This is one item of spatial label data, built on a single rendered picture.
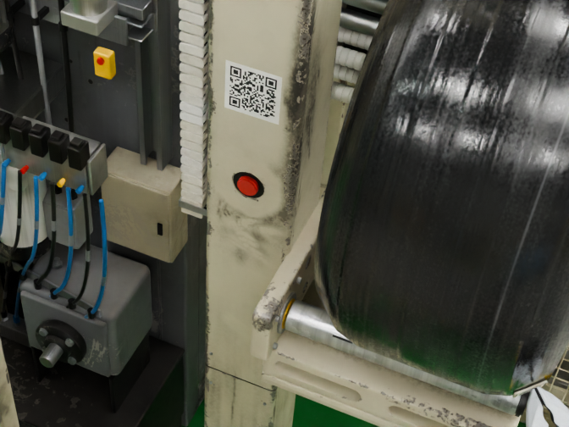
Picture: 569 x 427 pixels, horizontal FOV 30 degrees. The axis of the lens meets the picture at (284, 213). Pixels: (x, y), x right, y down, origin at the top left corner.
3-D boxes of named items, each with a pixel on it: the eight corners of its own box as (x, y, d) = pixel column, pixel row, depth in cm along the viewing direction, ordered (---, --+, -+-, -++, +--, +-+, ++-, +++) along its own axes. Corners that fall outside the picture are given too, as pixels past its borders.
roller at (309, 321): (273, 329, 146) (283, 300, 145) (283, 323, 151) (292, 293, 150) (519, 423, 138) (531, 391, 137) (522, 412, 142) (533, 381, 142)
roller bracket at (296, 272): (248, 357, 148) (251, 313, 141) (349, 180, 175) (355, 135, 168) (270, 366, 147) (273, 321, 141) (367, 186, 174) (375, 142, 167)
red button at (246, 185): (235, 192, 143) (236, 176, 141) (241, 184, 145) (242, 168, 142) (256, 199, 143) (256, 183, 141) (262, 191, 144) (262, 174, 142)
